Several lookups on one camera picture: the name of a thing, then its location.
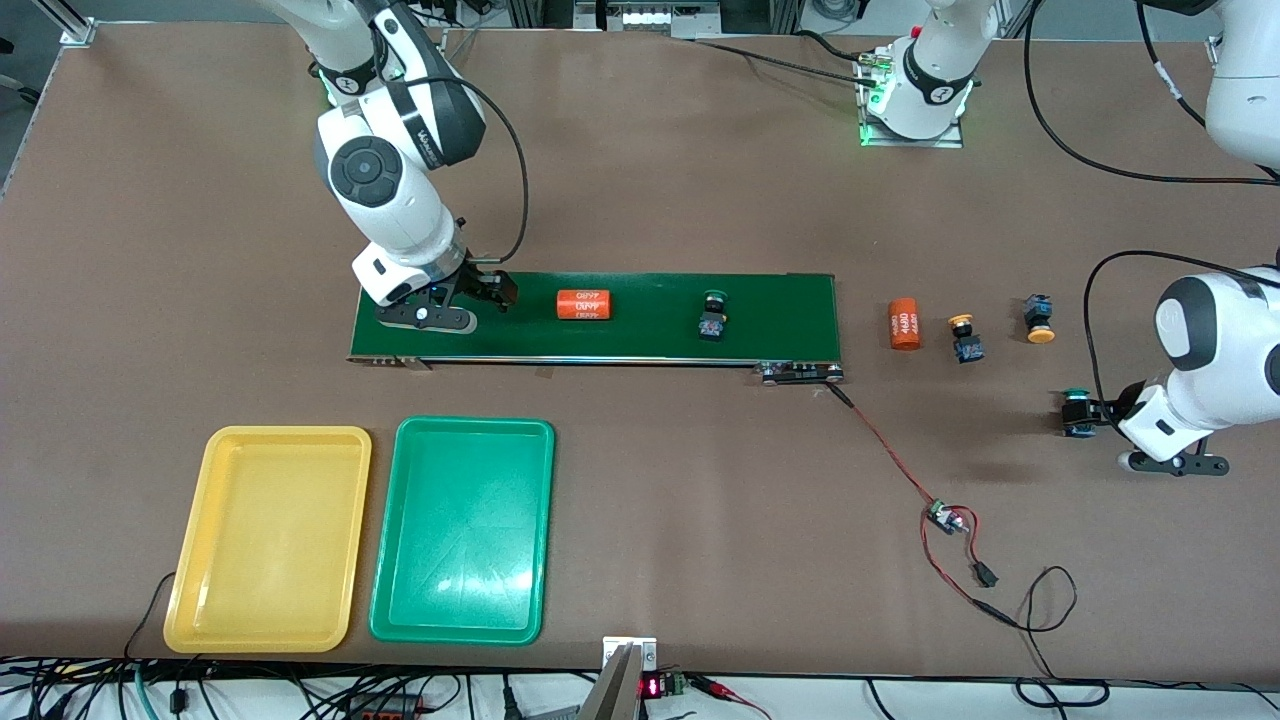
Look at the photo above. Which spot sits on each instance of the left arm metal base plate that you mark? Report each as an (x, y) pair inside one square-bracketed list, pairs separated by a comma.
[(950, 143)]

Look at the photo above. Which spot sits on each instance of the black plug connector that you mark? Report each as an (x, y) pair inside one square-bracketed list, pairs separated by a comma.
[(985, 574)]

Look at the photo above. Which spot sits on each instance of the silver camera mount bracket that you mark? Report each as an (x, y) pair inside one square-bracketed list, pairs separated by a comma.
[(620, 690)]

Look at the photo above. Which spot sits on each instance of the yellow push button switch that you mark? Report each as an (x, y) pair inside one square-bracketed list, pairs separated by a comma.
[(1038, 318), (965, 345)]

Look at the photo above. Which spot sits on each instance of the yellow plastic tray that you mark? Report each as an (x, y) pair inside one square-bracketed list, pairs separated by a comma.
[(265, 540)]

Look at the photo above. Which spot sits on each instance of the aluminium frame post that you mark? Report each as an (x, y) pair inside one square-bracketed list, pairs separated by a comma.
[(78, 32), (1215, 50)]

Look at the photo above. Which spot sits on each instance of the orange cylinder white 4680 print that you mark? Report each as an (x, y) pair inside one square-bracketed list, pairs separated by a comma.
[(905, 324), (583, 305)]

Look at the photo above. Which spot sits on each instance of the green plastic tray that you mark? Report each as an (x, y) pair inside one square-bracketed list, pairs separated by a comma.
[(460, 560)]

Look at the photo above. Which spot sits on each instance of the red digit display module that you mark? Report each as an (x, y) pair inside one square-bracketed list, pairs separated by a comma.
[(652, 687)]

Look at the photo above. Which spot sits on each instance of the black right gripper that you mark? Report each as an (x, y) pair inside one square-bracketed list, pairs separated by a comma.
[(477, 281)]

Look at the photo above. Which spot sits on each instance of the green belt conveyor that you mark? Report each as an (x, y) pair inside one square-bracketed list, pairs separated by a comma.
[(640, 340)]

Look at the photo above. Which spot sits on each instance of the small green circuit board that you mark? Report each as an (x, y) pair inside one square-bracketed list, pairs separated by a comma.
[(940, 515)]

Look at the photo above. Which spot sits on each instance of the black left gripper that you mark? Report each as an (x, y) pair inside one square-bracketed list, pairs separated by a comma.
[(1113, 410)]

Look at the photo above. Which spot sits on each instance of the metal device with lights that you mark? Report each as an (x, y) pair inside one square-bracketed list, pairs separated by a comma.
[(650, 18)]

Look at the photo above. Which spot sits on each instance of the green push button switch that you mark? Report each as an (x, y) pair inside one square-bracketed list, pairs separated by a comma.
[(712, 322), (1076, 415)]

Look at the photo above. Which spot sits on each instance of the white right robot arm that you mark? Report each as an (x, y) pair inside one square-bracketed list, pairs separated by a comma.
[(400, 200)]

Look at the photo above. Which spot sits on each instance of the orange power strip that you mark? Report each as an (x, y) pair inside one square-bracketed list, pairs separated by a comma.
[(385, 708)]

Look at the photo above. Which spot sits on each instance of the red alligator clip lead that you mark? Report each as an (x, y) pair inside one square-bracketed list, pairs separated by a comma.
[(725, 690)]

